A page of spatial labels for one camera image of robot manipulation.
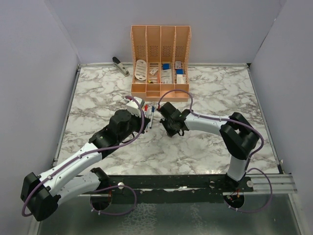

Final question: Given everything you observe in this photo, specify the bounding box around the white pen purple end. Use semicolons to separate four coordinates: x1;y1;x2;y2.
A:
146;105;153;133

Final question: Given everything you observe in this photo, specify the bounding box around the red white card box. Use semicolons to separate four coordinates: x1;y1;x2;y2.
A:
176;74;186;84

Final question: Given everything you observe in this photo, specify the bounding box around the white oval ruler card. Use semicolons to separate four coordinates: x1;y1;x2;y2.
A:
134;59;147;81

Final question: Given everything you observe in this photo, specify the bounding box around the blue box in organizer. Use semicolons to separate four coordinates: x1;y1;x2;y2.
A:
162;63;170;70

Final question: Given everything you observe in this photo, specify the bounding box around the black mounting rail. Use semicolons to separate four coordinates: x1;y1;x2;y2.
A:
89;167;253;208

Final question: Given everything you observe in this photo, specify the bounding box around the peach plastic desk organizer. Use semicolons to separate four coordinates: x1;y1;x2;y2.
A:
131;25;191;102

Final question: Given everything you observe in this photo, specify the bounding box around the white pen blue end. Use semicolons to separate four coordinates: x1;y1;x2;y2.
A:
149;106;155;129

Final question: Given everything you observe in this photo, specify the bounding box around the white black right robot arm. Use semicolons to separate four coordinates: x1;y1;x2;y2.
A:
158;102;260;191

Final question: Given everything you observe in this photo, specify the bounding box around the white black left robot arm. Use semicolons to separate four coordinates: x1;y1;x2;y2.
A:
21;110;151;222

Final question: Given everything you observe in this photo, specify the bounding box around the black grey stapler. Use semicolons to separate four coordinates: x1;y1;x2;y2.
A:
112;57;129;76

